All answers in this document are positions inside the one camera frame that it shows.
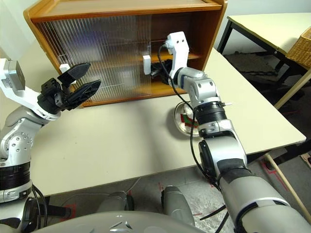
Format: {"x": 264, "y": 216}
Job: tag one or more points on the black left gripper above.
{"x": 48, "y": 98}

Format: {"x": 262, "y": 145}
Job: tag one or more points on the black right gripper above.
{"x": 167, "y": 69}

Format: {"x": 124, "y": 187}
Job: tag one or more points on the ribbed clear sliding door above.
{"x": 145, "y": 34}
{"x": 60, "y": 38}

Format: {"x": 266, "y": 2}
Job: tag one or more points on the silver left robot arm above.
{"x": 17, "y": 143}

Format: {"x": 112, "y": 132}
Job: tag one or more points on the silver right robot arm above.
{"x": 206, "y": 89}

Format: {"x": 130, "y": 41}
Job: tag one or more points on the white red green plush toy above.
{"x": 188, "y": 120}

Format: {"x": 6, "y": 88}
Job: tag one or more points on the wooden cabinet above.
{"x": 121, "y": 7}

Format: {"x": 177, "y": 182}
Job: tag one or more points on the metal bowl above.
{"x": 178, "y": 121}

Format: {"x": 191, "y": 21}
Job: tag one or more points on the black floor mat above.
{"x": 250, "y": 63}

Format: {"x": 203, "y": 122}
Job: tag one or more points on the beige side table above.
{"x": 267, "y": 26}

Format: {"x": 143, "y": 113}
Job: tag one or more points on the grey rounded robot leg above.
{"x": 177, "y": 204}
{"x": 114, "y": 201}

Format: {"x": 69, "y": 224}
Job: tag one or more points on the black table leg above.
{"x": 57, "y": 210}

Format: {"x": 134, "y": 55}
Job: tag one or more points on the silver robot torso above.
{"x": 109, "y": 223}

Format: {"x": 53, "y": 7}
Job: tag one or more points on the wicker basket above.
{"x": 301, "y": 48}

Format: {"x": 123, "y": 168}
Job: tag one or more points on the light wooden pole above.
{"x": 284, "y": 179}

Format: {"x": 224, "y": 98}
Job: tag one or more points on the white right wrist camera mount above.
{"x": 179, "y": 46}

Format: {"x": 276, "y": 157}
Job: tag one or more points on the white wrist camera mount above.
{"x": 179, "y": 46}
{"x": 26, "y": 97}

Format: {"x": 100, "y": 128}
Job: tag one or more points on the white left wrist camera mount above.
{"x": 26, "y": 97}

